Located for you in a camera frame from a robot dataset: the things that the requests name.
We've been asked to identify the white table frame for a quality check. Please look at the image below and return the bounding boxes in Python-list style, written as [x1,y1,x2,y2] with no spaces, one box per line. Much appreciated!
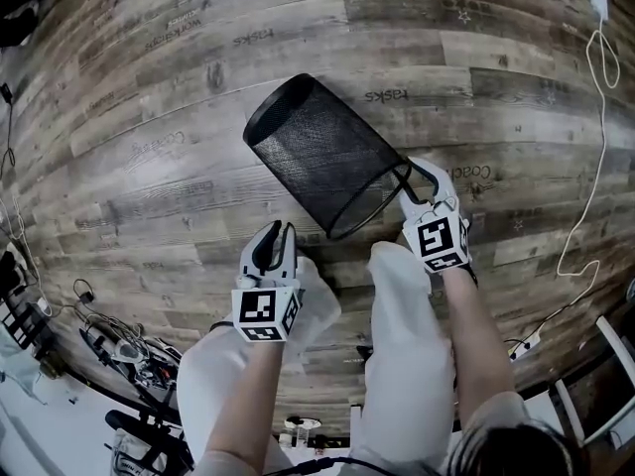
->
[550,314,635,453]

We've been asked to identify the white printed bag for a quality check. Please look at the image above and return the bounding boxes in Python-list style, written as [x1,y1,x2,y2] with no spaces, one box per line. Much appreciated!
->
[111,428,173,476]

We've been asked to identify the black looped cable with plug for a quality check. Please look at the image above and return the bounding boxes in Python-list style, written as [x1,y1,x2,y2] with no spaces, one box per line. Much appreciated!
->
[72,279,98,306]

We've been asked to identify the heap of devices and cables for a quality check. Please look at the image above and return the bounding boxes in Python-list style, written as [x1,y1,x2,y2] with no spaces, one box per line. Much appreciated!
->
[78,314,183,401]

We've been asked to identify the long white cable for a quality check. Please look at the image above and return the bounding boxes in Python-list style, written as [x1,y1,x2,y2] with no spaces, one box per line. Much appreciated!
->
[505,15,622,361]

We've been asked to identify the person's right forearm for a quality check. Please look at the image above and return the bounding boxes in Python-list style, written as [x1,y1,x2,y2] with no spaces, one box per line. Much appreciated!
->
[439,264,517,433]

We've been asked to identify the thin black cable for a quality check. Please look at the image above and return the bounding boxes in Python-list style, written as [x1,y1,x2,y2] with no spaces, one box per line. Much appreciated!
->
[0,81,19,182]

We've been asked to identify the person's leg white trousers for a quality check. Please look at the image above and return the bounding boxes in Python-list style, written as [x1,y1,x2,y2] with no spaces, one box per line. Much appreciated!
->
[176,255,343,476]
[346,240,457,476]

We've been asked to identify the black chair base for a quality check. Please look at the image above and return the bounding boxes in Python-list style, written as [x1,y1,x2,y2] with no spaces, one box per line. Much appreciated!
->
[103,389,194,476]

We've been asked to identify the black body-worn cable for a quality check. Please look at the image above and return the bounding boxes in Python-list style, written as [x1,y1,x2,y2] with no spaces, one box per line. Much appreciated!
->
[262,456,398,476]

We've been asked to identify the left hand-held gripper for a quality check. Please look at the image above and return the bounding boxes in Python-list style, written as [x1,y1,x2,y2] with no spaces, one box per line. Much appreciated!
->
[230,218,306,344]

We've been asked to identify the person's pale shirt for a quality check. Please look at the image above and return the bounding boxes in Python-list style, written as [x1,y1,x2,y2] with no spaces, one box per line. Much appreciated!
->
[190,389,535,476]

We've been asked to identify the black mesh waste basket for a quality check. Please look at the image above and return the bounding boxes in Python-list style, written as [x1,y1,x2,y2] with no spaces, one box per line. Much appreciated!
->
[241,71,414,241]

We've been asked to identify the person's left forearm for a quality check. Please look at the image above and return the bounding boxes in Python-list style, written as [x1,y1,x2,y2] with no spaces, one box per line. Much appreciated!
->
[195,334,285,476]

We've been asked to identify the person's left leg white trousers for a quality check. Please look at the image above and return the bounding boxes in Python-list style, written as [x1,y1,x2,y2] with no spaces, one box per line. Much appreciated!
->
[176,255,343,476]

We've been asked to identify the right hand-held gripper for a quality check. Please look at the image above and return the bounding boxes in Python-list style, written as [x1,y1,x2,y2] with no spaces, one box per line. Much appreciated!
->
[398,156,472,275]

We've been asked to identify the person's right leg white trousers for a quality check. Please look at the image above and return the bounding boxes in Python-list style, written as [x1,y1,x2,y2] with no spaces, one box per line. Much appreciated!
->
[346,240,457,476]

